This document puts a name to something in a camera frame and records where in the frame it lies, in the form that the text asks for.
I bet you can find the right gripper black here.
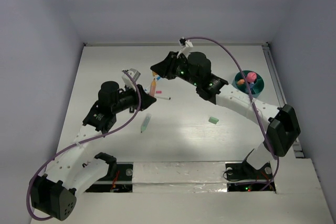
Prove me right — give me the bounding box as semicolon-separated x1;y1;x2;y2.
151;50;200;87

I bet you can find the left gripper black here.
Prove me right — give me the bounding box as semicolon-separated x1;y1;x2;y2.
112;82;155;114

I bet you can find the orange pink highlighter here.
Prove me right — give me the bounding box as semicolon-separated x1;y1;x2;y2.
149;78;156;97

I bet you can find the green highlighter clear body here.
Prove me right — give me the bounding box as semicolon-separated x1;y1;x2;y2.
140;113;152;133

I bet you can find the green cap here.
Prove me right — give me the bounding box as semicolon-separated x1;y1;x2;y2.
208;116;219;124

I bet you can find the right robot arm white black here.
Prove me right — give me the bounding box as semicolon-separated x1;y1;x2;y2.
150;52;301;178

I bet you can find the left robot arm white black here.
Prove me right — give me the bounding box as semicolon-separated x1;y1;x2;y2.
26;81;156;221

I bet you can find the purple banded white marker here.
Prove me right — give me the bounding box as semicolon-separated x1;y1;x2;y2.
155;95;171;100

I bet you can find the silver foil tape strip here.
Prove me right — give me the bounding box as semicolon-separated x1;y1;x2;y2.
132;162;227;194

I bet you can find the pink cap in container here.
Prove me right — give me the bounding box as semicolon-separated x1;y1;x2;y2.
246;71;257;83

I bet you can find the teal round divided container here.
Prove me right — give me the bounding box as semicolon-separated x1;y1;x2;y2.
233;70;265;98

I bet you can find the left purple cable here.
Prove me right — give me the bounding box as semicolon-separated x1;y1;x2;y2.
26;70;144;221

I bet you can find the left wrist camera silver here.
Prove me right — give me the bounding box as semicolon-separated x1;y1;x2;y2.
122;68;141;82

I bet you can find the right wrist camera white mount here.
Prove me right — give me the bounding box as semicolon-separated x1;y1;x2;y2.
177;37;193;58

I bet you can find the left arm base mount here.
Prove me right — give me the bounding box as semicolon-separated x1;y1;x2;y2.
86;153;133;193

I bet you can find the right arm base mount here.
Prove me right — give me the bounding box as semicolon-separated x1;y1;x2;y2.
223;158;276;192

